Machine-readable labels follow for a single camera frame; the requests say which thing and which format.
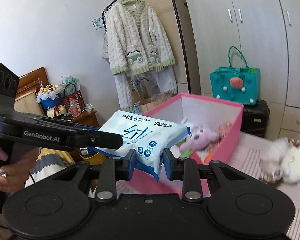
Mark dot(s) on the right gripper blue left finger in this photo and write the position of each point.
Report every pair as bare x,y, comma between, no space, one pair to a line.
128,165

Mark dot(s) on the pink storage box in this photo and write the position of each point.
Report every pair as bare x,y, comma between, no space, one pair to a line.
199,113

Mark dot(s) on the black suitcase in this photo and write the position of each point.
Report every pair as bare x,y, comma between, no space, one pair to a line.
255,118

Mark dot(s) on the blue flower bouquet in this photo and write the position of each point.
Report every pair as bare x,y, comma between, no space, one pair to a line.
49,96

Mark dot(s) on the left hand with ring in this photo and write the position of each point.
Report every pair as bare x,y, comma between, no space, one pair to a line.
14,176

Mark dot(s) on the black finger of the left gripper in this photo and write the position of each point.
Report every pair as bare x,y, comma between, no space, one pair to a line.
40,131

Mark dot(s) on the white wardrobe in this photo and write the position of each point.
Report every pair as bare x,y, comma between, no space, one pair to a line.
263,34

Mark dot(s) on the teal felt tote bag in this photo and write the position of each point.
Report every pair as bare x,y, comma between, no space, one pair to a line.
240,85

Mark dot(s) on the striped pink bed sheet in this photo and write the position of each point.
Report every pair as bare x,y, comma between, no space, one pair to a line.
245,158

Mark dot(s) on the blue white wet wipes pack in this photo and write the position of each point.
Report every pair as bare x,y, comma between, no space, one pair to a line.
147,136

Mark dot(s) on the white pyjama trousers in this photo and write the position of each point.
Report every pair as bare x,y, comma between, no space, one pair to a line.
133,90

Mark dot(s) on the cream knitted cardigan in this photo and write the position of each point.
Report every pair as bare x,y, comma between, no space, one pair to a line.
137,40

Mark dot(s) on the wooden nightstand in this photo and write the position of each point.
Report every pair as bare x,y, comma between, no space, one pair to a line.
25,101

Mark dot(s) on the black clothes rack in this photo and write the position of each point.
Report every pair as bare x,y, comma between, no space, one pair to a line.
175,18

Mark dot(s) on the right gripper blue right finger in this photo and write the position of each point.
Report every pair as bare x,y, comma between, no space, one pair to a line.
170,163

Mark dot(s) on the purple plush toy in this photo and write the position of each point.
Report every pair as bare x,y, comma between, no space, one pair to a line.
199,138

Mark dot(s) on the white round plush toy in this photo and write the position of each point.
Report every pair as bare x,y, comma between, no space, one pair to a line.
280,163

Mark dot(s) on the plastic drink bottle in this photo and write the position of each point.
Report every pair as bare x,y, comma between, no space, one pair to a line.
73,108

